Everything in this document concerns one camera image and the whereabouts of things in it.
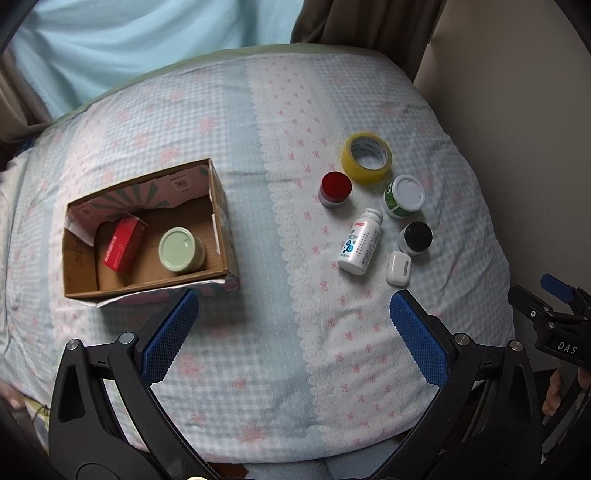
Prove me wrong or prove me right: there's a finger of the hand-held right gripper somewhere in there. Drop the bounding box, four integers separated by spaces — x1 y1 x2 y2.
507 285 556 332
540 273 591 320

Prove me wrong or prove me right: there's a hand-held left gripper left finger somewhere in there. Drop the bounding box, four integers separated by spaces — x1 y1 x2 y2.
47 289 222 480

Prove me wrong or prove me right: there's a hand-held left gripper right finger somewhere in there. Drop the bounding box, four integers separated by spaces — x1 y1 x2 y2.
369 289 546 480

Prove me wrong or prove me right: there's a person's right hand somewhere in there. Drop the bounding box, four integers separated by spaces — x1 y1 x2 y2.
542 368 564 418

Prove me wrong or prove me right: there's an open cardboard box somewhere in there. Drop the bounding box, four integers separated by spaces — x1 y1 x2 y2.
62 158 240 308

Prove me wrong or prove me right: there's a white earbuds case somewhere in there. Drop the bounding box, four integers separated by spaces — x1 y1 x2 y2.
385 251 413 287

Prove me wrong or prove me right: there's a jar with pale green lid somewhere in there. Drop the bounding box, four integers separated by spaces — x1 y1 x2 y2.
158 226 207 276

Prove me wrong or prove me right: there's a small red carton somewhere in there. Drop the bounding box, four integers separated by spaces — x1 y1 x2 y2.
102 217 148 276

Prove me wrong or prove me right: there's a small jar with black lid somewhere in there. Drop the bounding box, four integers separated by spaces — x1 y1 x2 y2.
398 221 434 256

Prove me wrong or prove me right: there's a white pill bottle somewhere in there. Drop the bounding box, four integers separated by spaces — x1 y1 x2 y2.
337 208 385 276

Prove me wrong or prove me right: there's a green bottle with white lid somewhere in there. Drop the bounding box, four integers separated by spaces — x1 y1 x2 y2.
382 174 426 219

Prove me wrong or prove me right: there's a small jar with red lid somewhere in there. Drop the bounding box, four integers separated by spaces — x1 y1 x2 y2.
318 172 353 209

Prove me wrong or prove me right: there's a yellow tape roll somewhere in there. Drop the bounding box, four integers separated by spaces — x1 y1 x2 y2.
341 133 393 185

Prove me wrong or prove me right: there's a checked floral bedspread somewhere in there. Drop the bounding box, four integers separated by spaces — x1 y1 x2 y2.
0 44 516 467

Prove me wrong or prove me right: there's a brown curtain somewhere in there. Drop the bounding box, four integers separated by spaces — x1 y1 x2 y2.
290 0 435 80
0 50 52 172

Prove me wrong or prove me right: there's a light blue curtain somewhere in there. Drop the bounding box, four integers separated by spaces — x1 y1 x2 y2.
8 0 306 121

